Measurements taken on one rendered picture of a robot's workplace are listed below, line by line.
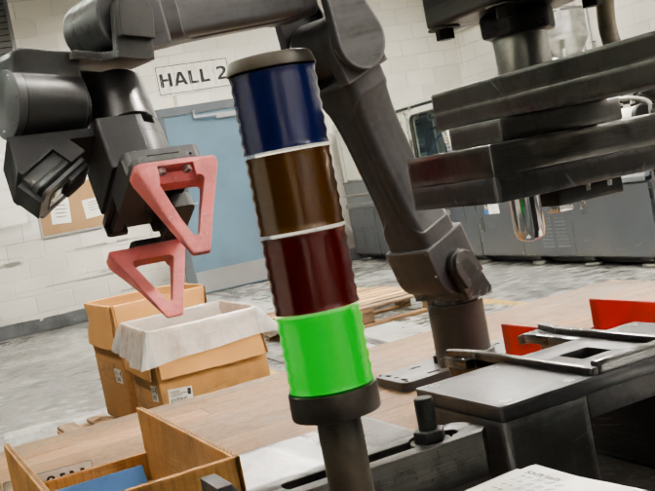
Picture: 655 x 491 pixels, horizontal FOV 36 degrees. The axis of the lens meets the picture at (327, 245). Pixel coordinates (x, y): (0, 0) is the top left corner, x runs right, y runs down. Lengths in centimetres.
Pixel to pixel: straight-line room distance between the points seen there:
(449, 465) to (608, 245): 747
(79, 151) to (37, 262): 1063
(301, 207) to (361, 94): 61
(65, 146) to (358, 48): 33
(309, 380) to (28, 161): 44
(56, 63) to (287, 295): 47
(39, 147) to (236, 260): 1108
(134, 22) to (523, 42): 34
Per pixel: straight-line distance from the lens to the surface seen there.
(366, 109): 103
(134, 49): 87
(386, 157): 104
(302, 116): 42
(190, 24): 92
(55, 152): 83
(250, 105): 42
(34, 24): 1171
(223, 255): 1184
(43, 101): 83
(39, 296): 1147
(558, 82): 61
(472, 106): 68
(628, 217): 781
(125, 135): 83
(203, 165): 78
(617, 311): 107
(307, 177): 42
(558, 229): 852
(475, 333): 111
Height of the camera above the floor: 114
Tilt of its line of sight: 4 degrees down
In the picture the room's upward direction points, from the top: 11 degrees counter-clockwise
